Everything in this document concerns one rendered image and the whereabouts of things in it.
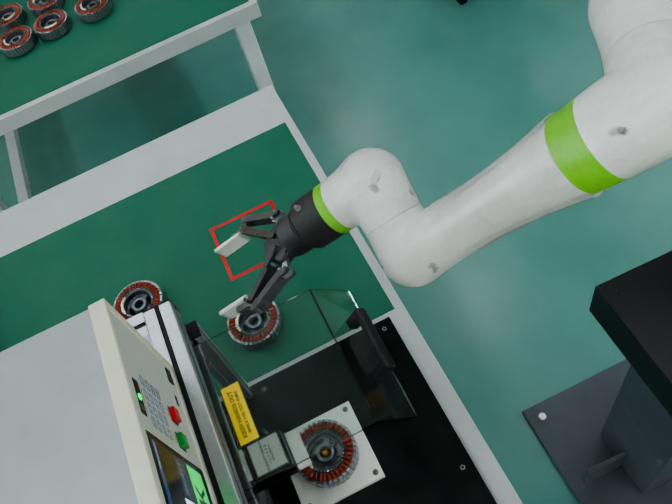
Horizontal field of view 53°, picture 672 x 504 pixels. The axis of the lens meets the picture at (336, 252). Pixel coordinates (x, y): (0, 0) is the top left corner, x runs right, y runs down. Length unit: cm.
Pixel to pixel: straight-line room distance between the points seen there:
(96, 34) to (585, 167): 173
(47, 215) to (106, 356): 106
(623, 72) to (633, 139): 7
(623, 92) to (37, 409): 73
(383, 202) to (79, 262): 89
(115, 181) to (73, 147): 138
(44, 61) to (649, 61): 183
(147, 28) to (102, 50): 15
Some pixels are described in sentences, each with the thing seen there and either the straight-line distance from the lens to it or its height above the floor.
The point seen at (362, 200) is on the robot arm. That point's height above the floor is 114.
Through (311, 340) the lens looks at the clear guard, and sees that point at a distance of 101.
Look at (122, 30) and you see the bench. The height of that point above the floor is 75.
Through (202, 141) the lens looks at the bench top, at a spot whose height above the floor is 75.
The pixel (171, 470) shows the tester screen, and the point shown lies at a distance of 80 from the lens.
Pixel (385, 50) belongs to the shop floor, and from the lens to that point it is 300.
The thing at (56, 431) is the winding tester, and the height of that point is 132.
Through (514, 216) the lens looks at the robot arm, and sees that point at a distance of 91.
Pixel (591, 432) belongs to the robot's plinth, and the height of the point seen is 2.
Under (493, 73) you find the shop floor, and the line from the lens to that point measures 284.
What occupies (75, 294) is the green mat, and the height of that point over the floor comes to 75.
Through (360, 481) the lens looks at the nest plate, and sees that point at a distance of 122.
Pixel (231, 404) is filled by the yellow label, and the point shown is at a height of 107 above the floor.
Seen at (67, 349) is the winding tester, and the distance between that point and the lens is 84.
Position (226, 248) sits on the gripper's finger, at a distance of 128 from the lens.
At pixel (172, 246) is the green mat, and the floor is 75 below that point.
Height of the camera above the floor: 195
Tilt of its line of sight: 56 degrees down
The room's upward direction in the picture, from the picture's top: 20 degrees counter-clockwise
